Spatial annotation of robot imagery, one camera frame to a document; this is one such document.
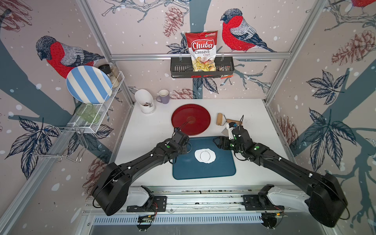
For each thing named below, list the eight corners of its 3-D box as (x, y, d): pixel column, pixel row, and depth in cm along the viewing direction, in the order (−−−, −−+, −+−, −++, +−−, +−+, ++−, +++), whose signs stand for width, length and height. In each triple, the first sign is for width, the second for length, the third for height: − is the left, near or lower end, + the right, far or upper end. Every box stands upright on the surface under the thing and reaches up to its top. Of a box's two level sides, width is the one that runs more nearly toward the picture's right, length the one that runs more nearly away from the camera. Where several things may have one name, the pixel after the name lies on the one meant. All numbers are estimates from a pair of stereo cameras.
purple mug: (158, 104, 122) (156, 97, 115) (160, 97, 128) (158, 89, 121) (168, 104, 122) (166, 96, 115) (169, 97, 128) (168, 89, 121)
